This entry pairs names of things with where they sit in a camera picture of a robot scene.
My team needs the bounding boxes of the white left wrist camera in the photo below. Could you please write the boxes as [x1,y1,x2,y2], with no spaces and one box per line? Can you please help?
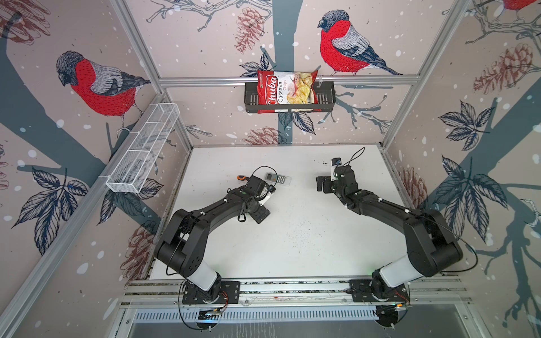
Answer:
[257,185,276,206]

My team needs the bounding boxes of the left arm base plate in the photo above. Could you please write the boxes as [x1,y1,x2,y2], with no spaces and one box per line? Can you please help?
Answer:
[180,280,240,305]

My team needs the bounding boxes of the red cassava chips bag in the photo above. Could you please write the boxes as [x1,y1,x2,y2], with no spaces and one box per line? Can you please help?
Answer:
[257,70,319,106]

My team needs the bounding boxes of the white wire mesh basket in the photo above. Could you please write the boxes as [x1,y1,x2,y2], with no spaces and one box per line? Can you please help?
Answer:
[106,103,180,194]

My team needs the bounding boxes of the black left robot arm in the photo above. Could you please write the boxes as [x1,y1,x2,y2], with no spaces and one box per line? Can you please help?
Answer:
[154,175,276,300]

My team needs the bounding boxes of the aluminium mounting rail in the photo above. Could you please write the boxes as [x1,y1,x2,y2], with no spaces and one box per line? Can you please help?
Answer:
[119,276,473,308]

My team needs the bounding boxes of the black wall basket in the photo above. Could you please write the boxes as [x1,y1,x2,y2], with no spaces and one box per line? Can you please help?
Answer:
[245,82,336,114]

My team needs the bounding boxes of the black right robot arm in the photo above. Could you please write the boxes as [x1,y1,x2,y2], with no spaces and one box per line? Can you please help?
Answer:
[316,166,464,299]

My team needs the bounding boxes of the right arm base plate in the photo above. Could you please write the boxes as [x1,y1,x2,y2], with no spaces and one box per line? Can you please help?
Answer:
[346,279,410,304]

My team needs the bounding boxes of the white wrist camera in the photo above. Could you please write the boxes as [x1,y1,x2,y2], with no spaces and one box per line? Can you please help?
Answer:
[257,185,276,206]
[331,157,342,181]

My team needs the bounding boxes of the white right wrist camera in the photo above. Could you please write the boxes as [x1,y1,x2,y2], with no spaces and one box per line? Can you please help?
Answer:
[331,157,342,181]

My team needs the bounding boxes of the grey-faced white remote control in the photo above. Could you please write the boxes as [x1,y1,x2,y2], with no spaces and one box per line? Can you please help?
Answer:
[264,173,292,187]

